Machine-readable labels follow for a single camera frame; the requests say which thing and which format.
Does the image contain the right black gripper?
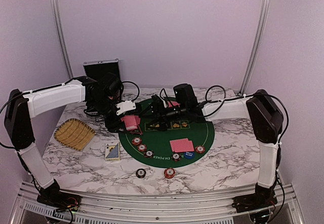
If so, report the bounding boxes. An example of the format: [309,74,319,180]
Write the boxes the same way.
[138,101,188,132]

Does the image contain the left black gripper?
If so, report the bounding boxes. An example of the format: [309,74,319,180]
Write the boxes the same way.
[89,95,127,134]

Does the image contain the red-backed card deck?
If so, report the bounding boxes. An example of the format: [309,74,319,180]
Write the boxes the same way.
[121,115,138,131]

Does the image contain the dealt card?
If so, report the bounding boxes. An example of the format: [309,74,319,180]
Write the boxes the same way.
[136,116,141,125]
[168,101,179,107]
[170,138,188,153]

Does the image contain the triangular all-in button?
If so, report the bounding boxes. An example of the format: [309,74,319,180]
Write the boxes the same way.
[130,129,143,135]

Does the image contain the blue small blind button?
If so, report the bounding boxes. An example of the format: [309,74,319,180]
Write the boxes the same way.
[183,152,195,160]

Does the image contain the red poker chip stack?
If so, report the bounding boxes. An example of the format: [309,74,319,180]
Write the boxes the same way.
[164,168,176,179]

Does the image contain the black poker chip stack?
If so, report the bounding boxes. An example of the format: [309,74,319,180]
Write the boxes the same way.
[136,168,146,178]

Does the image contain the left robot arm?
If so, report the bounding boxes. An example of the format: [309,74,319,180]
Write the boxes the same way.
[2,73,124,206]

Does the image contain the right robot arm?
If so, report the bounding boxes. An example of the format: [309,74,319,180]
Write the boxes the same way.
[147,83,289,208]

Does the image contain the playing card box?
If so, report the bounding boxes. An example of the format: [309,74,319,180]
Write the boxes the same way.
[104,141,120,162]

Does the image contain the round green poker mat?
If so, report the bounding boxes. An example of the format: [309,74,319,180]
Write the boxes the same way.
[118,96,215,169]

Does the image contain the woven bamboo tray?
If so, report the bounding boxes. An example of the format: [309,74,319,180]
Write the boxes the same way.
[54,118,96,151]

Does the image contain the aluminium poker case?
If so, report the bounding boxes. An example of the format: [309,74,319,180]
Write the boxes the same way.
[83,58,124,120]

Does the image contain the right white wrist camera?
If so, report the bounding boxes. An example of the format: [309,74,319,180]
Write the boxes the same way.
[160,97,168,108]

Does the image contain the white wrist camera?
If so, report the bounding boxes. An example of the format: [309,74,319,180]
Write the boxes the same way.
[160,97,168,108]
[115,100,136,116]

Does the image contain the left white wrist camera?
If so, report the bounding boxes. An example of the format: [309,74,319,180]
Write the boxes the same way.
[115,100,136,116]

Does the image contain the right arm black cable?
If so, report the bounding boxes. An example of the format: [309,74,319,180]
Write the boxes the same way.
[199,85,291,209]

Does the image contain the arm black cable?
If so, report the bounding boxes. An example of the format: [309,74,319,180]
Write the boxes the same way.
[199,85,291,209]
[0,80,140,148]

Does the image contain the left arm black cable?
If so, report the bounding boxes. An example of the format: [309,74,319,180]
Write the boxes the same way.
[0,80,140,148]

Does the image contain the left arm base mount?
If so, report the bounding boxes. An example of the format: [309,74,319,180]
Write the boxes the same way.
[37,190,81,212]

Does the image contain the right aluminium frame post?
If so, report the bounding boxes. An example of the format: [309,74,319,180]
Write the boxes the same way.
[239,0,271,94]

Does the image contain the aluminium frame post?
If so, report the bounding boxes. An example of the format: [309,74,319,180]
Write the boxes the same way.
[50,0,73,79]
[239,0,271,94]

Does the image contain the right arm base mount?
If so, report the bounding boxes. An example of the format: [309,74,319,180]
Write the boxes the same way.
[231,193,278,213]

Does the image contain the front aluminium rail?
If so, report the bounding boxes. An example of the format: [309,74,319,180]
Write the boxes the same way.
[9,182,305,223]

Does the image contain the left aluminium frame post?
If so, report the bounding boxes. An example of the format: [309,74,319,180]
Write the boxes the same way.
[50,0,73,79]

